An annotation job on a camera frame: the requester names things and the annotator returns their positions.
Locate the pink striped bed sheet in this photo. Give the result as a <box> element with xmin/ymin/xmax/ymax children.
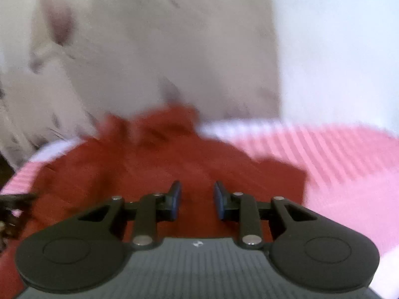
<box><xmin>0</xmin><ymin>118</ymin><xmax>399</xmax><ymax>299</ymax></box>

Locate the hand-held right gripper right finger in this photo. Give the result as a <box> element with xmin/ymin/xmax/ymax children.
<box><xmin>213</xmin><ymin>181</ymin><xmax>319</xmax><ymax>250</ymax></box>

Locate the white printed curtain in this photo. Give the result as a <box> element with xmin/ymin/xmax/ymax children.
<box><xmin>0</xmin><ymin>0</ymin><xmax>281</xmax><ymax>170</ymax></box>

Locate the red puffer jacket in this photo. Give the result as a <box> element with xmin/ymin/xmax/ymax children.
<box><xmin>0</xmin><ymin>104</ymin><xmax>308</xmax><ymax>299</ymax></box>

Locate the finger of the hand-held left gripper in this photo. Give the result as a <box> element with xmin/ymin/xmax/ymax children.
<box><xmin>0</xmin><ymin>192</ymin><xmax>38</xmax><ymax>212</ymax></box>

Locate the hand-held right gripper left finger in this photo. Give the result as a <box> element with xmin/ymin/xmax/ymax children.
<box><xmin>77</xmin><ymin>181</ymin><xmax>183</xmax><ymax>250</ymax></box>

